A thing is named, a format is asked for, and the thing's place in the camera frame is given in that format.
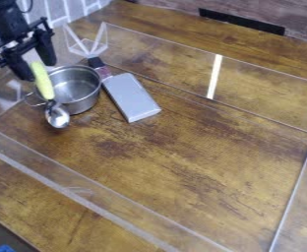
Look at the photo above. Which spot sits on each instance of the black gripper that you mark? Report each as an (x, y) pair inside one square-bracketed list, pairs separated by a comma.
[(20, 37)]

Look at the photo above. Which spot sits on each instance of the silver metal pot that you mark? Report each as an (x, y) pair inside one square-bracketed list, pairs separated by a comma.
[(76, 85)]

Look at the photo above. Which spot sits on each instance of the yellow handled metal spoon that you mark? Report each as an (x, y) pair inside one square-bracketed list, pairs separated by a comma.
[(56, 113)]

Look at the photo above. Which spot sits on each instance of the grey sharpening stone block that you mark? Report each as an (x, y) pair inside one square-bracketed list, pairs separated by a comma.
[(132, 100)]

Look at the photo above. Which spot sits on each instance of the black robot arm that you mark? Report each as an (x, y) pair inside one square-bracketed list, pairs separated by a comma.
[(9, 10)]

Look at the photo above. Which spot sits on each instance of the black bar on table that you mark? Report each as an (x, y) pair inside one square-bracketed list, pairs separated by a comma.
[(243, 22)]

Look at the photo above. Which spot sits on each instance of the blue object at corner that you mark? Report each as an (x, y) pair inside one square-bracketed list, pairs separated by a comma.
[(6, 248)]

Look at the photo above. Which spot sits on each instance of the clear acrylic corner bracket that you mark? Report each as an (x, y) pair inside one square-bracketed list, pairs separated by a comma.
[(83, 46)]

